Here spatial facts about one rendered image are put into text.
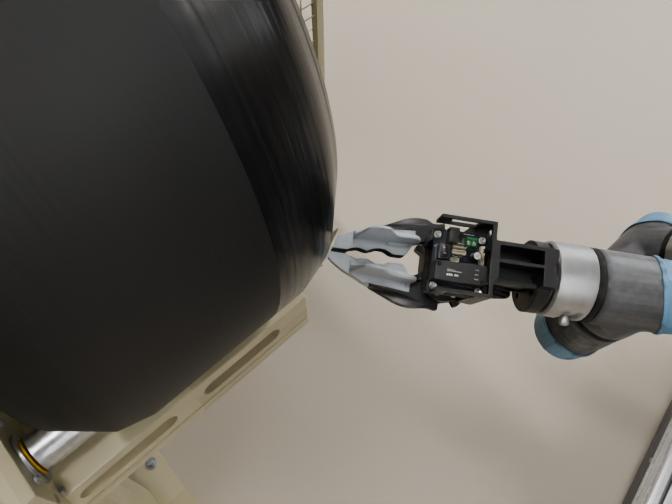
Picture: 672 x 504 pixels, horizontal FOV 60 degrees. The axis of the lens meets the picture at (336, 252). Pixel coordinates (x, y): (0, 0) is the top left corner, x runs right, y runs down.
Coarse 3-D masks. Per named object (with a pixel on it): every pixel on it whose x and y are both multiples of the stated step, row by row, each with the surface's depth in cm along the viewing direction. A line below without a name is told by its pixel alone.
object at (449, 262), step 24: (456, 216) 52; (432, 240) 54; (456, 240) 52; (480, 240) 54; (432, 264) 53; (456, 264) 52; (480, 264) 53; (504, 264) 53; (528, 264) 52; (552, 264) 52; (432, 288) 52; (456, 288) 53; (480, 288) 53; (504, 288) 57; (528, 288) 54; (552, 288) 52; (528, 312) 57
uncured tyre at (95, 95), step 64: (0, 0) 25; (64, 0) 26; (128, 0) 27; (192, 0) 29; (256, 0) 31; (0, 64) 25; (64, 64) 26; (128, 64) 28; (192, 64) 29; (256, 64) 31; (0, 128) 25; (64, 128) 27; (128, 128) 28; (192, 128) 30; (256, 128) 33; (320, 128) 37; (0, 192) 26; (64, 192) 27; (128, 192) 29; (192, 192) 31; (256, 192) 34; (320, 192) 39; (0, 256) 26; (64, 256) 28; (128, 256) 30; (192, 256) 33; (256, 256) 37; (320, 256) 46; (0, 320) 28; (64, 320) 30; (128, 320) 32; (192, 320) 37; (256, 320) 45; (0, 384) 32; (64, 384) 33; (128, 384) 36
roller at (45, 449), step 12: (36, 432) 59; (48, 432) 59; (60, 432) 59; (72, 432) 60; (84, 432) 60; (96, 432) 62; (24, 444) 60; (36, 444) 58; (48, 444) 59; (60, 444) 59; (72, 444) 60; (36, 456) 58; (48, 456) 59; (60, 456) 60; (48, 468) 59
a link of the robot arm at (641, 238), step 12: (648, 216) 72; (660, 216) 71; (636, 228) 71; (648, 228) 69; (660, 228) 68; (624, 240) 70; (636, 240) 69; (648, 240) 67; (660, 240) 66; (636, 252) 67; (648, 252) 67; (660, 252) 65
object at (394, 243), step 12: (372, 228) 54; (384, 228) 53; (336, 240) 57; (348, 240) 57; (360, 240) 57; (372, 240) 57; (384, 240) 57; (396, 240) 57; (408, 240) 56; (420, 240) 57; (384, 252) 58; (396, 252) 57
